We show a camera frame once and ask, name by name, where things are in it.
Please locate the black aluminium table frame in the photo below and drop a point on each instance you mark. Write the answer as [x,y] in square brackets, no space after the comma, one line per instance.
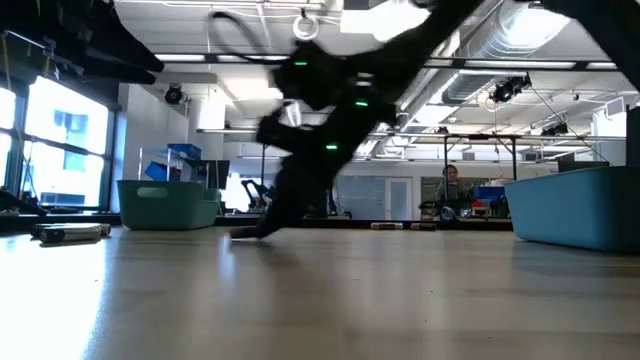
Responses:
[475,224]

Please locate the silver ventilation duct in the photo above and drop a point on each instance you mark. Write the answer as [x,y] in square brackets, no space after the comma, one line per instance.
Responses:
[500,35]

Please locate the pale grey door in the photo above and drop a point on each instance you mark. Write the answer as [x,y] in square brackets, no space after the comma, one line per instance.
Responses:
[398,200]

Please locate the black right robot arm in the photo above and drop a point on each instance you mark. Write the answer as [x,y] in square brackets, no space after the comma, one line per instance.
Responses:
[400,50]

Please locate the blue storage bin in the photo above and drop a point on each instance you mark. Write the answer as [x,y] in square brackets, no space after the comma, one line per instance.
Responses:
[156,171]
[490,192]
[185,151]

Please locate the green plastic bin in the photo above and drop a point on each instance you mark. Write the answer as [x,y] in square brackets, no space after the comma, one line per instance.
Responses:
[165,210]

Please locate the blue plastic bin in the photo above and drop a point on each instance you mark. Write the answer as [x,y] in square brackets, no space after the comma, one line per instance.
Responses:
[575,210]

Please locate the black monitor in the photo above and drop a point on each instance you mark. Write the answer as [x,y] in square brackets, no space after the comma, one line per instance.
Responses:
[582,168]
[220,175]

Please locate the white ceiling light panel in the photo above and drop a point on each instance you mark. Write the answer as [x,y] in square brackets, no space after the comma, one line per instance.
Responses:
[380,25]

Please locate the black upright panel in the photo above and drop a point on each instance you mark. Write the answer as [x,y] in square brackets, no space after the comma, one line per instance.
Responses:
[634,135]

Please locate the black metal rig frame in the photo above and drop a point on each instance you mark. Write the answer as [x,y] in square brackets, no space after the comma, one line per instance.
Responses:
[480,136]

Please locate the small grey rounded object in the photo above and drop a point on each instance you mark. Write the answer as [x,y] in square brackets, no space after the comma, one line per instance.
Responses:
[448,214]

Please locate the large bright window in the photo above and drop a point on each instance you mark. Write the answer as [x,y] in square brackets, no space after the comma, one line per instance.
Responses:
[65,125]

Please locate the person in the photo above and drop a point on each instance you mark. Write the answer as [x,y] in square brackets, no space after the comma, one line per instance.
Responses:
[451,187]

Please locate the small AA battery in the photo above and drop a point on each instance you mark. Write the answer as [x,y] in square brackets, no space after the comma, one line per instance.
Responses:
[50,226]

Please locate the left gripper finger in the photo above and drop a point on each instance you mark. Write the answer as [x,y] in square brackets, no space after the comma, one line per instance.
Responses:
[120,35]
[120,76]

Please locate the long linear ceiling light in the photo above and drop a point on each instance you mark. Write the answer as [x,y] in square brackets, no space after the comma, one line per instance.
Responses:
[520,64]

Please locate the background black robot arm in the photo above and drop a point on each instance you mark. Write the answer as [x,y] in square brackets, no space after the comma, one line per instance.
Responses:
[255,190]

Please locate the black ceiling camera cluster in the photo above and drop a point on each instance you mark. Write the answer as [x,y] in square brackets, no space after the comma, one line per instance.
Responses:
[555,129]
[510,89]

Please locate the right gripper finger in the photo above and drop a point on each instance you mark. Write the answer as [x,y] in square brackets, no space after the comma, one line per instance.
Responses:
[285,215]

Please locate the silver and black AA battery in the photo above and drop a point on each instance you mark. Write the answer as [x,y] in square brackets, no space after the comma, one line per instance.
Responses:
[75,234]

